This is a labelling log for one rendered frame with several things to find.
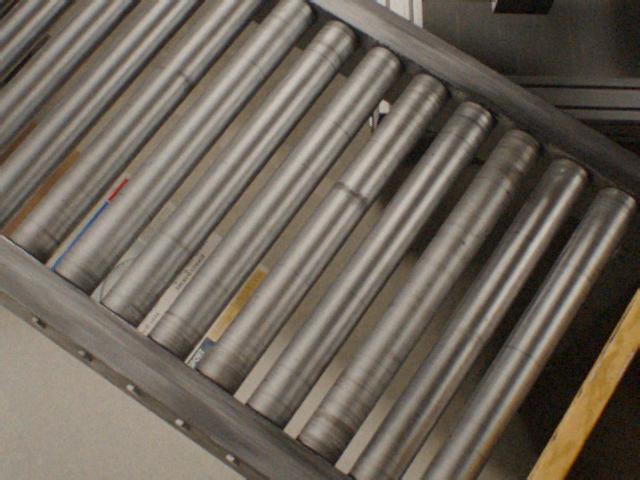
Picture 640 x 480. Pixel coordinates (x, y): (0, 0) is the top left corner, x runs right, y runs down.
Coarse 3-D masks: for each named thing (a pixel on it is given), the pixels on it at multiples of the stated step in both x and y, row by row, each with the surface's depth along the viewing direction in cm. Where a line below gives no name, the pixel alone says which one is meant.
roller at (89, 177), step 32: (224, 0) 120; (256, 0) 122; (192, 32) 119; (224, 32) 119; (160, 64) 118; (192, 64) 117; (160, 96) 115; (128, 128) 113; (160, 128) 117; (96, 160) 112; (128, 160) 114; (64, 192) 110; (96, 192) 112; (32, 224) 108; (64, 224) 110; (32, 256) 108
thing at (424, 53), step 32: (320, 0) 121; (352, 0) 121; (384, 32) 120; (416, 32) 120; (352, 64) 127; (416, 64) 118; (448, 64) 118; (480, 64) 119; (480, 96) 117; (512, 96) 117; (512, 128) 117; (544, 128) 116; (576, 128) 116; (544, 160) 118; (576, 160) 114; (608, 160) 115
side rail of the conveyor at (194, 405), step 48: (0, 240) 107; (0, 288) 106; (48, 288) 106; (48, 336) 114; (96, 336) 104; (144, 336) 104; (144, 384) 102; (192, 384) 103; (192, 432) 105; (240, 432) 101
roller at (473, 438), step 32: (608, 192) 114; (608, 224) 112; (576, 256) 110; (608, 256) 111; (544, 288) 109; (576, 288) 109; (544, 320) 107; (512, 352) 106; (544, 352) 106; (480, 384) 106; (512, 384) 104; (480, 416) 103; (512, 416) 104; (448, 448) 102; (480, 448) 102
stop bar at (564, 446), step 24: (624, 312) 107; (624, 336) 105; (600, 360) 104; (624, 360) 104; (600, 384) 103; (576, 408) 101; (600, 408) 102; (576, 432) 101; (552, 456) 99; (576, 456) 100
